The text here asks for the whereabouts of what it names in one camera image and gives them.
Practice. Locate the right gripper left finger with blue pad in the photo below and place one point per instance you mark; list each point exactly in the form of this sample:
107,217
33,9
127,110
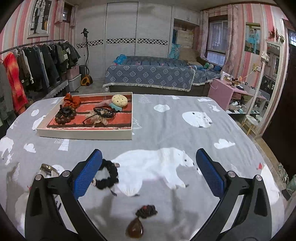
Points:
43,220

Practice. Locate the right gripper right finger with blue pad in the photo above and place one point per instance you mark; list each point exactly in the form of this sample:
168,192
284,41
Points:
243,211

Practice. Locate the beige fluffy scrunchie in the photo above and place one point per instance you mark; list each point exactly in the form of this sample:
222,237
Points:
94,118

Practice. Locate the white tray red brick liner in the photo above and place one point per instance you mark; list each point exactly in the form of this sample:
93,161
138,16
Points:
119,127

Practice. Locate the black plastic hair claw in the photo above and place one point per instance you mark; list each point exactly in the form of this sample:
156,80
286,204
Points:
65,110

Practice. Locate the pink fabric hair bow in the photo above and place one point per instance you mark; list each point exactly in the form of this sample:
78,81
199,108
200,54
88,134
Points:
104,104

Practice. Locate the grey polar bear tablecloth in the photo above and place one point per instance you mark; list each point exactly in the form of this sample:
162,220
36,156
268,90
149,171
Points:
159,121

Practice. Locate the orange fabric scrunchie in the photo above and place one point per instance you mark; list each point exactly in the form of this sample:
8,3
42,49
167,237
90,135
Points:
71,101

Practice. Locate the pineapple plush hair clip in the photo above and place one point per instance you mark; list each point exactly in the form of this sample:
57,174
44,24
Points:
118,102

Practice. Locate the amber pendant dark beads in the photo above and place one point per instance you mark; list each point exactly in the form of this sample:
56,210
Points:
136,229

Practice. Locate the white storage box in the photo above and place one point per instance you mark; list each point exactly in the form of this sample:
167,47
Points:
74,83

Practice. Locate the yellow black garment steamer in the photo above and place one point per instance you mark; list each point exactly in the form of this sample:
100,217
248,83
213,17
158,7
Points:
87,79

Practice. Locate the pink bedside cabinet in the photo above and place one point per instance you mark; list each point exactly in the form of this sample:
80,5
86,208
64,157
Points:
229,98

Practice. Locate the bed with blue patterned cover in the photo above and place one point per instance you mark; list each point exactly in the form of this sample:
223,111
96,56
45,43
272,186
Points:
135,72

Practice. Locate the white framed standing mirror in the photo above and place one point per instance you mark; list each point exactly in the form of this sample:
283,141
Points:
265,90

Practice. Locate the clothes rack with hanging clothes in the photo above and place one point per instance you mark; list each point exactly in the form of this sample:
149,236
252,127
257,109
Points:
35,71

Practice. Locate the white sliding door wardrobe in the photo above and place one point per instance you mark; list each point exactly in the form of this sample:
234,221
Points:
133,28

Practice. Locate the window with pink curtains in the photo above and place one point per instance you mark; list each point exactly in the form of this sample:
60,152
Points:
218,37

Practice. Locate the wedding photo poster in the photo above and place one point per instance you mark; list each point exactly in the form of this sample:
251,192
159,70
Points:
252,38

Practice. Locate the framed wall picture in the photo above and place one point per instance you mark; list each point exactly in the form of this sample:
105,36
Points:
40,19

